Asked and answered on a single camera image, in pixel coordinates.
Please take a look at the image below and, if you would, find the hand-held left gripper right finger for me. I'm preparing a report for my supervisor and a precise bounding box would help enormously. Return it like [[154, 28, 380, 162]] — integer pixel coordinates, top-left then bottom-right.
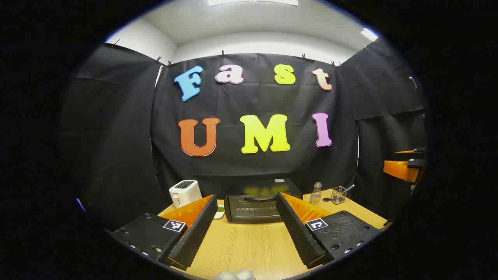
[[275, 191, 384, 270]]

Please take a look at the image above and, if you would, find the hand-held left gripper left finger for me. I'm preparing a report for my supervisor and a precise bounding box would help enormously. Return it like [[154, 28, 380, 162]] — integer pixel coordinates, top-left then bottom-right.
[[111, 194, 218, 271]]

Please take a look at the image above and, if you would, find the black electric oven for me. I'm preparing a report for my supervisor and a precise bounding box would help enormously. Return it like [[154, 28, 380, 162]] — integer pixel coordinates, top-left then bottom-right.
[[224, 178, 303, 224]]

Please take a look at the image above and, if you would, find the clear glass bottle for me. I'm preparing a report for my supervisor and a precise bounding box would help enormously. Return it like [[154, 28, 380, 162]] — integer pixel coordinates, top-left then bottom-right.
[[309, 182, 323, 207]]

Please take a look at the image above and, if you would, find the white toaster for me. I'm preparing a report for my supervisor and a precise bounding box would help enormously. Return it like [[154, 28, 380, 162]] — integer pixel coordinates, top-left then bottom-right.
[[169, 180, 202, 208]]

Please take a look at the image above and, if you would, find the small ceiling light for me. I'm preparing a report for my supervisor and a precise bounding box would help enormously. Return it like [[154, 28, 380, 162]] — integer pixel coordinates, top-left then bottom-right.
[[360, 27, 379, 42]]

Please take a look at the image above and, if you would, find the long ceiling light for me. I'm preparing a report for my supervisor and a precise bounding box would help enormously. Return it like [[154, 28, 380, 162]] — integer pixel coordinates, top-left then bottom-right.
[[207, 0, 299, 7]]

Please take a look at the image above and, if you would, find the wire mesh utensil holder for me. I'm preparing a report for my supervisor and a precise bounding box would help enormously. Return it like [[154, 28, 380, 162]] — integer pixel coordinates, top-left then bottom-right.
[[331, 186, 347, 205]]

